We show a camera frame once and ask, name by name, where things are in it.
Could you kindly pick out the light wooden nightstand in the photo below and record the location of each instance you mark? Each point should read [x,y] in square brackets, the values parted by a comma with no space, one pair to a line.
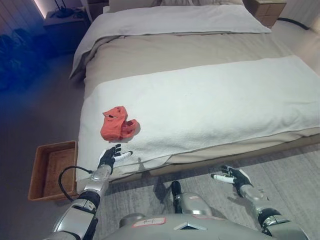
[267,12]

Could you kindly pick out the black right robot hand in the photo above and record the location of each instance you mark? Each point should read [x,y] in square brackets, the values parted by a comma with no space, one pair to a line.
[238,177]

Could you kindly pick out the bed with beige cover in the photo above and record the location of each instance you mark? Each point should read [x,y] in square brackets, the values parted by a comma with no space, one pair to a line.
[175,52]

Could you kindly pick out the green potted plant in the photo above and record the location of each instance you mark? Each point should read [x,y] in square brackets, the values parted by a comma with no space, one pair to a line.
[15,50]

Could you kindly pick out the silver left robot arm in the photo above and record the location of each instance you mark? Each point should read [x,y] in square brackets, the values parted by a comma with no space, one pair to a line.
[98,177]

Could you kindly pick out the brown wicker basket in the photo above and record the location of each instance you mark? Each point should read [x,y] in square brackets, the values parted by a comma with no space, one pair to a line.
[32,172]

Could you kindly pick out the white textured blanket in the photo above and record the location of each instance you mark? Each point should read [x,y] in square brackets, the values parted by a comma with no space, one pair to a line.
[200,105]

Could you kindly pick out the light grey bed sheet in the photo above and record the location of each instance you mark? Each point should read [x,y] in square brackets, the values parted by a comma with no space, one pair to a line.
[175,20]

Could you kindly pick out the silver right robot leg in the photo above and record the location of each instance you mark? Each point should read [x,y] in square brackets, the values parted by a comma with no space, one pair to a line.
[192,202]

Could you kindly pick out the grey floor rug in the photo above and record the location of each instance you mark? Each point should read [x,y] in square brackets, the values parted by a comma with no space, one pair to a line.
[200,175]

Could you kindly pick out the beige upholstered bed frame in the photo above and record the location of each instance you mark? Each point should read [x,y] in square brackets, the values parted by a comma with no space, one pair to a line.
[225,158]

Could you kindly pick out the silver robot torso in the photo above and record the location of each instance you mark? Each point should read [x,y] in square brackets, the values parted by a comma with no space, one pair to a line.
[200,232]

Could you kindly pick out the orange garment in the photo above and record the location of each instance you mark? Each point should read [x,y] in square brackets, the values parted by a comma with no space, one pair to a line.
[112,125]

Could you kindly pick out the dark wooden nightstand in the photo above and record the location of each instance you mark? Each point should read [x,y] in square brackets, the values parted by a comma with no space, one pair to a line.
[65,32]

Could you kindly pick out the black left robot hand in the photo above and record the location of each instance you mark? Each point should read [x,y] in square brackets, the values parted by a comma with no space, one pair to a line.
[108,156]

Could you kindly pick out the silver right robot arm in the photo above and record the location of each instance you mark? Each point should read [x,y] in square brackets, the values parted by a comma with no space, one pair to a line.
[252,193]

